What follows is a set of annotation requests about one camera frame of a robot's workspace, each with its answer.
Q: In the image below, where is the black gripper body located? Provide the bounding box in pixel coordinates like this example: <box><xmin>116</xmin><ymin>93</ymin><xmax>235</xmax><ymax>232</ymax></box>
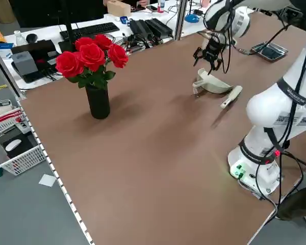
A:
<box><xmin>202</xmin><ymin>35</ymin><xmax>226</xmax><ymax>62</ymax></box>

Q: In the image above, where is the beige plastic dustpan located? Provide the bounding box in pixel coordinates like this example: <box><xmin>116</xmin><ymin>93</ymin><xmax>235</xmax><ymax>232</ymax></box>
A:
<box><xmin>192</xmin><ymin>67</ymin><xmax>232</xmax><ymax>97</ymax></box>

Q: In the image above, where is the shiny metal tray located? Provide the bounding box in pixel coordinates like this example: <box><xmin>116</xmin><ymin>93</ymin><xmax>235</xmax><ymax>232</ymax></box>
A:
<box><xmin>250</xmin><ymin>42</ymin><xmax>289</xmax><ymax>62</ymax></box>

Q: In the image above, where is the beige hand brush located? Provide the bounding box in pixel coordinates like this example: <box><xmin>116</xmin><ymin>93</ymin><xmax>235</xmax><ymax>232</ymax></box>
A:
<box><xmin>220</xmin><ymin>85</ymin><xmax>244</xmax><ymax>109</ymax></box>

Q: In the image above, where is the black power brick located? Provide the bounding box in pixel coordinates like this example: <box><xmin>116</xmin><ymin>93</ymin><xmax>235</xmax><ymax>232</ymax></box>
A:
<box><xmin>129</xmin><ymin>19</ymin><xmax>154</xmax><ymax>39</ymax></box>
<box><xmin>145</xmin><ymin>18</ymin><xmax>173</xmax><ymax>37</ymax></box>

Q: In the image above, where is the light wooden box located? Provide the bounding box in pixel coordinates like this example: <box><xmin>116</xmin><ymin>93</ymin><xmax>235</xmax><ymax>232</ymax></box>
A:
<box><xmin>107</xmin><ymin>0</ymin><xmax>132</xmax><ymax>17</ymax></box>

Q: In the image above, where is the red rose bouquet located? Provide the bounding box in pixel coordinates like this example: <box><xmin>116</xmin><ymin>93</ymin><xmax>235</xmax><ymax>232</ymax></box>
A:
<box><xmin>55</xmin><ymin>34</ymin><xmax>130</xmax><ymax>90</ymax></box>

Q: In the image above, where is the black keyboard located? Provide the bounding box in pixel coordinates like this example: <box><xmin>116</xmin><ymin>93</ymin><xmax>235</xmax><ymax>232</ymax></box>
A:
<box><xmin>60</xmin><ymin>22</ymin><xmax>120</xmax><ymax>41</ymax></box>

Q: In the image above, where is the black cylindrical vase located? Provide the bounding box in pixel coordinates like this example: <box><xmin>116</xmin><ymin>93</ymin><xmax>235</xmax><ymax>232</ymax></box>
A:
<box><xmin>85</xmin><ymin>85</ymin><xmax>110</xmax><ymax>120</ymax></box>

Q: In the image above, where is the black monitor stand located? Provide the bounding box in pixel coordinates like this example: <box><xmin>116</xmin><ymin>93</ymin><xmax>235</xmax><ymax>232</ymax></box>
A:
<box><xmin>56</xmin><ymin>0</ymin><xmax>79</xmax><ymax>53</ymax></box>

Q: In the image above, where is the black monitor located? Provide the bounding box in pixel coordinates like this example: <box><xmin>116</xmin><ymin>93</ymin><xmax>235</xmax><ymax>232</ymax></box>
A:
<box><xmin>9</xmin><ymin>0</ymin><xmax>105</xmax><ymax>28</ymax></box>

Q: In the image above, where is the person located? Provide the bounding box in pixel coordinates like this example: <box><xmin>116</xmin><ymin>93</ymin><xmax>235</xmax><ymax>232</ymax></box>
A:
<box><xmin>276</xmin><ymin>185</ymin><xmax>306</xmax><ymax>230</ymax></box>

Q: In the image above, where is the grey box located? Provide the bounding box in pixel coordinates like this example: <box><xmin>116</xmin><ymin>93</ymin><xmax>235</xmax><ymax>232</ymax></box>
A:
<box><xmin>11</xmin><ymin>51</ymin><xmax>39</xmax><ymax>77</ymax></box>

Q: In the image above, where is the clear water bottle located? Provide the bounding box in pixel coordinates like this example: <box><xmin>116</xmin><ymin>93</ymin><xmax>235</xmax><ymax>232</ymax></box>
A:
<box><xmin>14</xmin><ymin>30</ymin><xmax>26</xmax><ymax>47</ymax></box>

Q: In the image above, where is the white paper sheet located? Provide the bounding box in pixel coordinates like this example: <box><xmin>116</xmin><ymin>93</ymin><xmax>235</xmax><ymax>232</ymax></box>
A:
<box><xmin>38</xmin><ymin>174</ymin><xmax>57</xmax><ymax>188</ymax></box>

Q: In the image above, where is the white digital scale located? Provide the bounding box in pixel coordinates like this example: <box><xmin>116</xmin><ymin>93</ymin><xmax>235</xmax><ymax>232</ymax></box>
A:
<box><xmin>0</xmin><ymin>99</ymin><xmax>13</xmax><ymax>113</ymax></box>

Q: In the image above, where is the white plastic basket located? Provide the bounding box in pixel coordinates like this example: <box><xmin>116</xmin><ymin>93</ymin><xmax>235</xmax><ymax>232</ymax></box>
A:
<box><xmin>0</xmin><ymin>107</ymin><xmax>47</xmax><ymax>176</ymax></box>

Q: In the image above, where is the white computer mouse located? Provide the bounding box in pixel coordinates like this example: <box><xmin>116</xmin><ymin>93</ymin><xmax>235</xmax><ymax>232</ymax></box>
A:
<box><xmin>5</xmin><ymin>139</ymin><xmax>22</xmax><ymax>152</ymax></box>

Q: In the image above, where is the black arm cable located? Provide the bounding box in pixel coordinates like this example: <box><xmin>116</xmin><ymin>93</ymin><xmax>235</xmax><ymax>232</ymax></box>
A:
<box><xmin>236</xmin><ymin>22</ymin><xmax>291</xmax><ymax>56</ymax></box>

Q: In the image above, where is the aluminium frame post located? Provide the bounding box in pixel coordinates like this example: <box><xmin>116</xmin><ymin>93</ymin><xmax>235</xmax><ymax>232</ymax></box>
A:
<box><xmin>175</xmin><ymin>0</ymin><xmax>189</xmax><ymax>41</ymax></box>

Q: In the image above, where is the black base cable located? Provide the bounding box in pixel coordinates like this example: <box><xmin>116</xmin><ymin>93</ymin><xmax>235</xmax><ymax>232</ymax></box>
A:
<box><xmin>238</xmin><ymin>150</ymin><xmax>306</xmax><ymax>208</ymax></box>

